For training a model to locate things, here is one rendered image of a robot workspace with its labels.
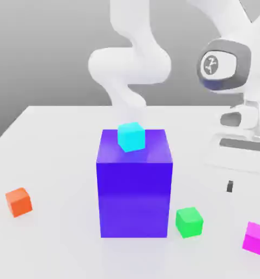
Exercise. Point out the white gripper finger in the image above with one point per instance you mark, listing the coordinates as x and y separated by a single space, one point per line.
230 186

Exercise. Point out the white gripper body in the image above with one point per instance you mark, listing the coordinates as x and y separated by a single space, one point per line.
241 157

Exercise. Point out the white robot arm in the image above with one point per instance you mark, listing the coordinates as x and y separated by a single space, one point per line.
129 65

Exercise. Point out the small green cube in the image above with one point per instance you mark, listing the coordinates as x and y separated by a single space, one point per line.
189 222

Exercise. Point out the small magenta cube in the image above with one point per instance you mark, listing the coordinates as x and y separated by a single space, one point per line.
255 239

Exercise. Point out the small cyan cube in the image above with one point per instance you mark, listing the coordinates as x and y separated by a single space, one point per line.
130 137

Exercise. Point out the small orange cube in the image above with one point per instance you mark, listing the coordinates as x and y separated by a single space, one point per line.
19 202

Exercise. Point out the large purple box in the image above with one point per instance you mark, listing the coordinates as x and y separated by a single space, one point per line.
134 196

